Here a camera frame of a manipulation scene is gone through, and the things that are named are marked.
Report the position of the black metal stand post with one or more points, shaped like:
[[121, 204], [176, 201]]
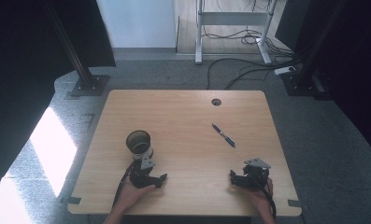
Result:
[[307, 71], [80, 71]]

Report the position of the person's right hand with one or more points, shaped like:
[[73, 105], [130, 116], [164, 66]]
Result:
[[260, 199]]

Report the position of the person's left hand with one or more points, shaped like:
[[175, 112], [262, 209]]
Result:
[[130, 194]]

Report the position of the white power strip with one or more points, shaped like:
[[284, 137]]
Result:
[[285, 70]]

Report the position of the dark tape piece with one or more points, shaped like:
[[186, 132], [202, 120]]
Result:
[[71, 200], [294, 203]]

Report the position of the white metal desk frame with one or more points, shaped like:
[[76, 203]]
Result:
[[233, 18]]

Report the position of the black curtain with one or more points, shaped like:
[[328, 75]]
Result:
[[21, 77], [357, 68]]

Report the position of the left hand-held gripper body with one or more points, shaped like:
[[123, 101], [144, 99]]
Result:
[[139, 178]]

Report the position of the dark pen holder cup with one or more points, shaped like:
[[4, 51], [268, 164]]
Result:
[[139, 144]]

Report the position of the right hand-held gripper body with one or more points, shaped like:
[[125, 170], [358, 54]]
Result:
[[255, 174]]

